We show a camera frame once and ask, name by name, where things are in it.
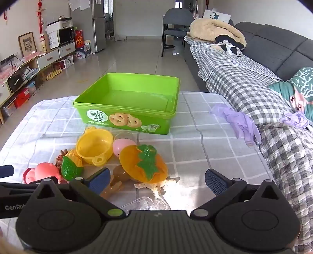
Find grey checked sofa cover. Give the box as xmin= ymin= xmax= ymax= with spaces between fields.
xmin=184 ymin=35 xmax=313 ymax=254

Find pink lace cloth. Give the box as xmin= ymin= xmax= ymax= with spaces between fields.
xmin=0 ymin=51 xmax=47 ymax=86

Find papers on fridge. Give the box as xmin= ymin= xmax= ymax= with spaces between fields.
xmin=68 ymin=0 xmax=91 ymax=11

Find framed cartoon picture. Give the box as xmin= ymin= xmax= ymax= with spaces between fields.
xmin=18 ymin=31 xmax=37 ymax=58

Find white box red picture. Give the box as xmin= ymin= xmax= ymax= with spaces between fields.
xmin=52 ymin=56 xmax=74 ymax=70

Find brown spiky toy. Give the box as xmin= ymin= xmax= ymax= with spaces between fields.
xmin=56 ymin=149 xmax=69 ymax=169

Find white printer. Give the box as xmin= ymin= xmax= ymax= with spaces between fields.
xmin=46 ymin=18 xmax=73 ymax=32

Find grey checked tablecloth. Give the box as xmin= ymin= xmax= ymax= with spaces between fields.
xmin=0 ymin=91 xmax=277 ymax=245

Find dried starfish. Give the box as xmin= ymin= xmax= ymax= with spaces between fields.
xmin=134 ymin=177 xmax=180 ymax=210

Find black microwave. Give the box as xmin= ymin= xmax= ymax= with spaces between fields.
xmin=57 ymin=26 xmax=75 ymax=46

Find pink toy pig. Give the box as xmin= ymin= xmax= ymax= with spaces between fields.
xmin=23 ymin=162 xmax=61 ymax=184

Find grey chair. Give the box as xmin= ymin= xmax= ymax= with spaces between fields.
xmin=161 ymin=8 xmax=195 ymax=58

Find red hanging decoration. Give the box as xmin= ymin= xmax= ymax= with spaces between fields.
xmin=37 ymin=0 xmax=47 ymax=39

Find silver fridge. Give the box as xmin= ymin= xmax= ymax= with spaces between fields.
xmin=91 ymin=0 xmax=106 ymax=53

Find green plastic cookie box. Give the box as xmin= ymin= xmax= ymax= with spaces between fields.
xmin=73 ymin=72 xmax=181 ymax=135

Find wooden white drawer cabinet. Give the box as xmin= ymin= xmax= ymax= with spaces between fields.
xmin=0 ymin=52 xmax=47 ymax=125

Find orange toy pumpkin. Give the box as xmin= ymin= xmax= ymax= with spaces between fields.
xmin=119 ymin=145 xmax=169 ymax=183

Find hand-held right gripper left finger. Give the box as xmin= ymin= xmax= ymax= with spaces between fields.
xmin=26 ymin=167 xmax=125 ymax=219

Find pink clear capsule egg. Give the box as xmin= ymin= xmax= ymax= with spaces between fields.
xmin=112 ymin=132 xmax=137 ymax=157

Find grey drawer cabinet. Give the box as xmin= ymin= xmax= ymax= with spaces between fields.
xmin=36 ymin=41 xmax=76 ymax=71

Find black device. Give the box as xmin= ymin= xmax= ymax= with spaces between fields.
xmin=7 ymin=73 xmax=22 ymax=92

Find red gift box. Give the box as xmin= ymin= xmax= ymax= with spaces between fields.
xmin=75 ymin=30 xmax=85 ymax=49

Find row of yellow toys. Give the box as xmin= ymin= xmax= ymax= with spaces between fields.
xmin=46 ymin=70 xmax=63 ymax=80

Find purple glove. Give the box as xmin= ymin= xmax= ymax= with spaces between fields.
xmin=209 ymin=103 xmax=262 ymax=147
xmin=279 ymin=111 xmax=310 ymax=129

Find clear plastic container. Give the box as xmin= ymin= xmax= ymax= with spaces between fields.
xmin=119 ymin=197 xmax=158 ymax=212

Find yellow toy pot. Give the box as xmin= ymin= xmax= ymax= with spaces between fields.
xmin=76 ymin=127 xmax=114 ymax=167

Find amber rubber hand toy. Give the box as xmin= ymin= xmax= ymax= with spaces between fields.
xmin=100 ymin=165 xmax=130 ymax=198

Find beige blanket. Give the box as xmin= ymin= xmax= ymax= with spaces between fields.
xmin=190 ymin=18 xmax=247 ymax=52

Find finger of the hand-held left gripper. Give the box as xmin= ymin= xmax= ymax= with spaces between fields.
xmin=0 ymin=165 xmax=14 ymax=178

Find white printed cushion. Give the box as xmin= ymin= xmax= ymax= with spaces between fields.
xmin=203 ymin=10 xmax=231 ymax=23

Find red storage box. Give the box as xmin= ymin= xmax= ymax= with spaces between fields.
xmin=13 ymin=88 xmax=31 ymax=108

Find green patterned cloth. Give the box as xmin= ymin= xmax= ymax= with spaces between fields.
xmin=268 ymin=66 xmax=313 ymax=113

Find grey sofa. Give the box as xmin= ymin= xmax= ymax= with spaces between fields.
xmin=183 ymin=21 xmax=313 ymax=103

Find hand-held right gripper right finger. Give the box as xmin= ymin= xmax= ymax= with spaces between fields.
xmin=190 ymin=168 xmax=285 ymax=219

